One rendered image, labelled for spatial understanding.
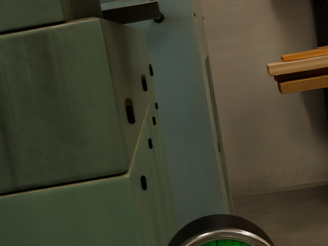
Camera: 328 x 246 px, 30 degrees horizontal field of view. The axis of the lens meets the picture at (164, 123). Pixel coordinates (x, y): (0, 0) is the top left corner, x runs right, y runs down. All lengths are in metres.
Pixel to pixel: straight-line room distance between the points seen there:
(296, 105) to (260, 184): 0.40
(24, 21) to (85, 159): 0.08
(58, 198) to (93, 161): 0.03
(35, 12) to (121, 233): 0.13
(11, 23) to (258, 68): 2.47
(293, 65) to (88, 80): 1.98
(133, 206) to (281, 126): 2.48
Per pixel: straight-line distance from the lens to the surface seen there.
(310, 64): 2.31
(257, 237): 0.29
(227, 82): 2.78
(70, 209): 0.36
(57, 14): 0.34
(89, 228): 0.36
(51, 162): 0.35
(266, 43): 2.78
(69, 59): 0.34
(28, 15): 0.35
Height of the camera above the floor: 0.78
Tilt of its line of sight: 8 degrees down
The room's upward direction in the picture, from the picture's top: 10 degrees counter-clockwise
